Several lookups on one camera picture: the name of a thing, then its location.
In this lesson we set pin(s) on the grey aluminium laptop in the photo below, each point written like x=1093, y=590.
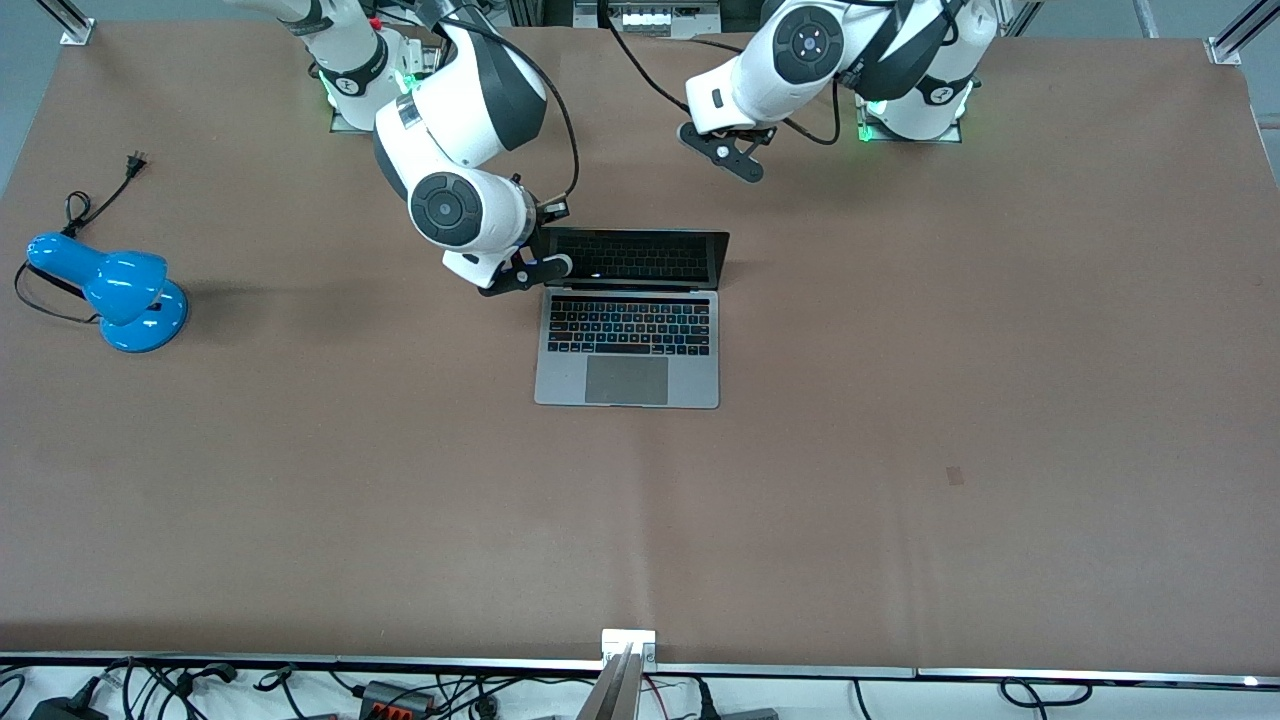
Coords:
x=627, y=380

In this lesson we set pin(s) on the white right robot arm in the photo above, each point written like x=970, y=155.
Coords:
x=460, y=100

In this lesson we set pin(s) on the black frame posts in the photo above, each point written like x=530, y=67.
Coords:
x=540, y=12

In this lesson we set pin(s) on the black plug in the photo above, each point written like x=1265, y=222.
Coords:
x=707, y=705

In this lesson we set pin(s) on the thin grey pole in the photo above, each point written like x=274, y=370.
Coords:
x=1146, y=18

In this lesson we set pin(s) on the blue desk lamp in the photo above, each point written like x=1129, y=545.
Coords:
x=120, y=290

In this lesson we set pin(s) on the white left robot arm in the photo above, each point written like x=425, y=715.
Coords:
x=780, y=60

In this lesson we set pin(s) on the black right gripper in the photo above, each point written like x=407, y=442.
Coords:
x=537, y=236

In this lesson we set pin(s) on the silver mount bracket plate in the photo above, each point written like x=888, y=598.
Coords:
x=615, y=640

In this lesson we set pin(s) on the grey flat box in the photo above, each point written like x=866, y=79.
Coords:
x=750, y=714

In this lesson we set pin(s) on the aluminium frame profile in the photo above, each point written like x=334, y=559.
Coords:
x=1020, y=15

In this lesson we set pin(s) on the aluminium table corner bracket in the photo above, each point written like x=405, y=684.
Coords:
x=75, y=30
x=1225, y=50

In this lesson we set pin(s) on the grey aluminium mount bar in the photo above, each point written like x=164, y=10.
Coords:
x=612, y=695

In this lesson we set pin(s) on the black power adapter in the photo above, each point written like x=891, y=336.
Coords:
x=60, y=710

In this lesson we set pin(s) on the white power strip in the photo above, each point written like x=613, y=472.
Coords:
x=645, y=20

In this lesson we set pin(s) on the black red connector box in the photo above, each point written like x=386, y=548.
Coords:
x=395, y=700

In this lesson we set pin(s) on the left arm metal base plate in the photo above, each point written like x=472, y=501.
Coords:
x=950, y=137

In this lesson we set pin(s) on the silver table edge rail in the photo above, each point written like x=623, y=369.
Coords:
x=800, y=671

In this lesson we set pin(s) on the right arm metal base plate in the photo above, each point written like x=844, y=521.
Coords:
x=345, y=124

